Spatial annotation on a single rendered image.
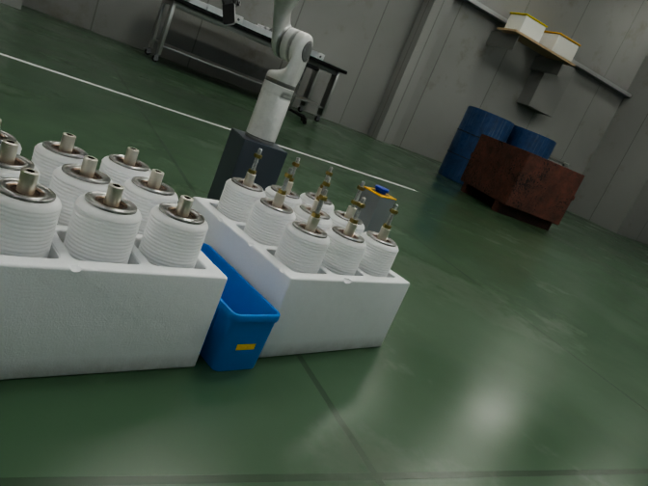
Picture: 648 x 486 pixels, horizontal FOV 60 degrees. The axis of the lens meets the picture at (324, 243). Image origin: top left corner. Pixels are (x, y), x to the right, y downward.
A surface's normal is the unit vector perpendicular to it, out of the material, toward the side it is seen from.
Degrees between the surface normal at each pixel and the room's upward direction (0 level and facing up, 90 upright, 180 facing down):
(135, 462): 0
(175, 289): 90
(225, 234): 90
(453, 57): 90
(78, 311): 90
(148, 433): 0
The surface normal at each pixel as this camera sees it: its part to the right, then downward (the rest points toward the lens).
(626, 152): -0.83, -0.20
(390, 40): 0.40, 0.41
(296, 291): 0.62, 0.45
